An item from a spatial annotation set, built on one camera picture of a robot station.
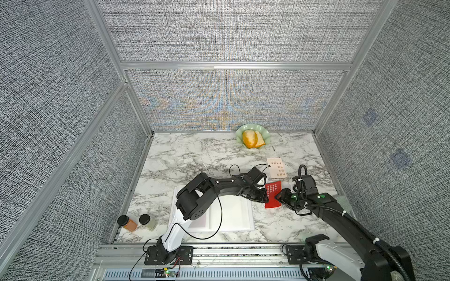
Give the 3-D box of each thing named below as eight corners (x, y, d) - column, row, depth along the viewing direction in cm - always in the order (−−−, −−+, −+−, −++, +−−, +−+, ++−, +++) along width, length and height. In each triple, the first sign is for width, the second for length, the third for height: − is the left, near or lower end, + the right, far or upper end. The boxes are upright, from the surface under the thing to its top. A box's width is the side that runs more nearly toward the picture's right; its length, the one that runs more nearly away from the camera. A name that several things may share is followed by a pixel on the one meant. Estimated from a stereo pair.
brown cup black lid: (125, 231, 82) (115, 224, 74) (128, 222, 85) (118, 215, 77) (135, 231, 82) (126, 224, 74) (138, 222, 85) (129, 215, 77)
